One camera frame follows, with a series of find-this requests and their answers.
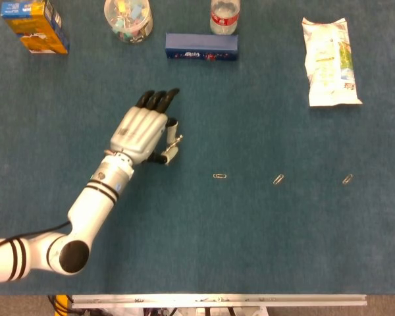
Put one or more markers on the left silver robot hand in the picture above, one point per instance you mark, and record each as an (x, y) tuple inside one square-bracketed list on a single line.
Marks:
[(138, 131)]

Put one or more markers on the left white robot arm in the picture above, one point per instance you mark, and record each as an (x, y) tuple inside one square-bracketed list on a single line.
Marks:
[(92, 204)]

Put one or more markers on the clear jar of binder clips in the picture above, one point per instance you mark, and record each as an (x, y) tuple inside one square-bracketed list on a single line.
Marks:
[(128, 23)]

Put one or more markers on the silver paper clip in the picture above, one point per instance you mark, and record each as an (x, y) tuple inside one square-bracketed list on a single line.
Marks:
[(220, 176), (278, 179), (347, 178)]

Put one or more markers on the dark blue rectangular box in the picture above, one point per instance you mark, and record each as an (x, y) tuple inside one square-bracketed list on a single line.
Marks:
[(200, 44)]

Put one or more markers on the teal felt table cloth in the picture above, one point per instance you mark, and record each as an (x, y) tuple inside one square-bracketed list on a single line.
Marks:
[(217, 230)]

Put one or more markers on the water bottle with red label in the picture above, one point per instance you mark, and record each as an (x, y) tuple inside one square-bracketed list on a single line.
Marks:
[(224, 19)]

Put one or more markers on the yellow blue carton box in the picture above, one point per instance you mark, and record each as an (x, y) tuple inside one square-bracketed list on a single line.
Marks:
[(36, 33)]

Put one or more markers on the white green snack bag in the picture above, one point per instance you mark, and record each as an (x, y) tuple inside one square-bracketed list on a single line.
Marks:
[(329, 62)]

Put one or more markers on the aluminium profile rail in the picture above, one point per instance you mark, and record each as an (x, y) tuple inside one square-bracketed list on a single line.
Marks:
[(217, 300)]

